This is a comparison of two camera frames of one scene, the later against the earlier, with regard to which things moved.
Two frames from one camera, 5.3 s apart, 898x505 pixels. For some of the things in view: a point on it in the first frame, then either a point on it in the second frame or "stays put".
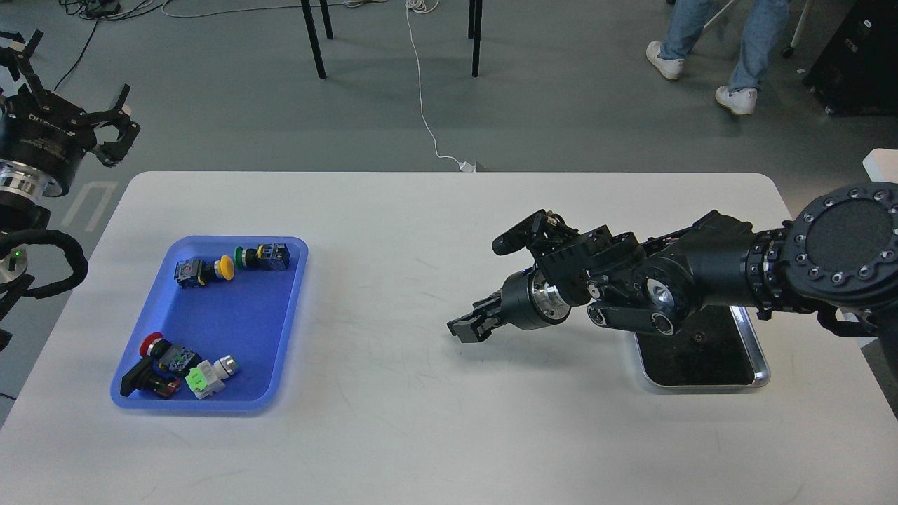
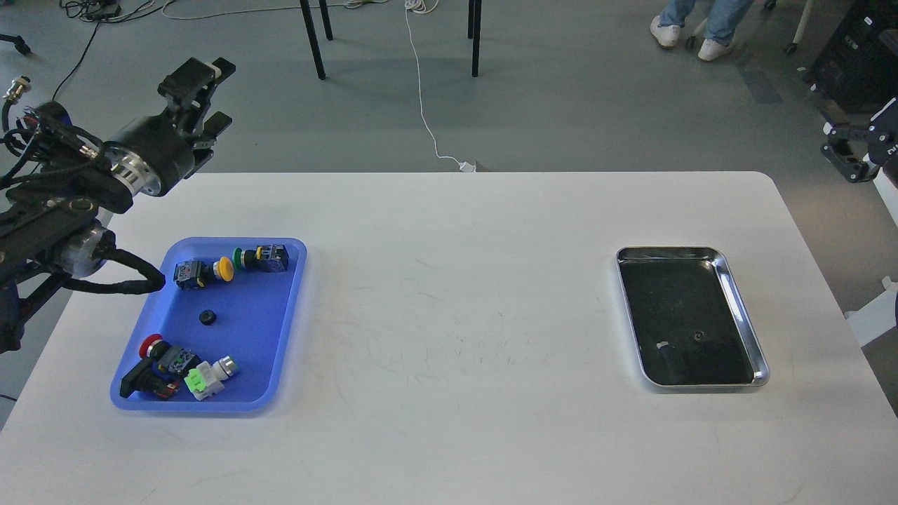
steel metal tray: x=716 y=346 stays put
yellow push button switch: x=195 y=272 stays put
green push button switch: x=266 y=257 stays put
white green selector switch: x=205 y=379 stays put
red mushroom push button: x=177 y=358 stays put
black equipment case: x=856 y=73 stays put
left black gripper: x=44 y=139 → x=151 y=155
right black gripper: x=526 y=301 → x=846 y=146
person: x=760 y=24 → x=723 y=19
